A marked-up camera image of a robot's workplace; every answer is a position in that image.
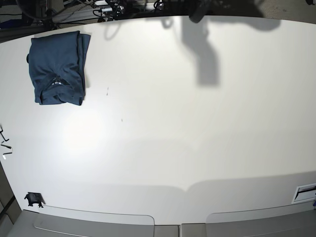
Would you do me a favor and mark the black hex key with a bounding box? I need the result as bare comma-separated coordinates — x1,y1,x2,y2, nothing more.
0,125,9,142

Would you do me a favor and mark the silver hex key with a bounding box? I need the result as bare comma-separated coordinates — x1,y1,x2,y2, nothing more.
1,143,13,160

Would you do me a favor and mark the grey left chair back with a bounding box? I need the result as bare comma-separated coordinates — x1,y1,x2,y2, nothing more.
15,209,180,237

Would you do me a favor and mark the dark blue T-shirt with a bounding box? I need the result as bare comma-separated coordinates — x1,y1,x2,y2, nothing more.
27,31,91,106

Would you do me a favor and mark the grey chair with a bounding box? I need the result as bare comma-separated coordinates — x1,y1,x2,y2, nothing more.
179,210,316,237
15,209,180,237

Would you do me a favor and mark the black plastic clip part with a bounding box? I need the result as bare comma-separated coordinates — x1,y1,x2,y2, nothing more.
24,192,45,208

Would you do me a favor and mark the blue box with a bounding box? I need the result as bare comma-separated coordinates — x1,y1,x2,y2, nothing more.
0,19,21,29

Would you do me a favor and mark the grey right chair back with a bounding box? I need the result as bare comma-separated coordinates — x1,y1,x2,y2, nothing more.
179,210,316,237

